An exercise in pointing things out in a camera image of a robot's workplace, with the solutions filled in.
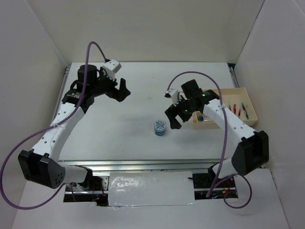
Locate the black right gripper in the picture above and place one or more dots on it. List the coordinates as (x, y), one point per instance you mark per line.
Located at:
(172, 111)

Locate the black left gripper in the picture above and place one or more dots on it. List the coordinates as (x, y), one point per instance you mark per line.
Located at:
(123, 92)

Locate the small glue bottle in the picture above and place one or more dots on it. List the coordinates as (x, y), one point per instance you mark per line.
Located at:
(203, 119)

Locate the green gel pen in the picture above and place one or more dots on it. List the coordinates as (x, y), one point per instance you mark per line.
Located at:
(245, 111)

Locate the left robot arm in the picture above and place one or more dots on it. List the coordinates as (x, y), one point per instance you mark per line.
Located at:
(40, 164)

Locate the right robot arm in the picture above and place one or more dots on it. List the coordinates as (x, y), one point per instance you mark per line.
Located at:
(252, 147)

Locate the cream compartment tray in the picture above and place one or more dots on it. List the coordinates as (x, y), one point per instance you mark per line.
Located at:
(230, 97)

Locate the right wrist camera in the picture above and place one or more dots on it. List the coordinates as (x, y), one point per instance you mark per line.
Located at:
(173, 94)

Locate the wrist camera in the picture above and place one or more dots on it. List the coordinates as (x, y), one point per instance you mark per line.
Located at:
(111, 68)
(173, 94)

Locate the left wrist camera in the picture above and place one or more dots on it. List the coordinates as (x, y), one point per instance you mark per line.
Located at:
(111, 68)

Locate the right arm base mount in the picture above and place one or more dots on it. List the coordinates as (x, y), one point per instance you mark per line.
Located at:
(202, 184)

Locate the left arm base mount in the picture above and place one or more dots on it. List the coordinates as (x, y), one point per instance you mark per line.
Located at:
(94, 190)

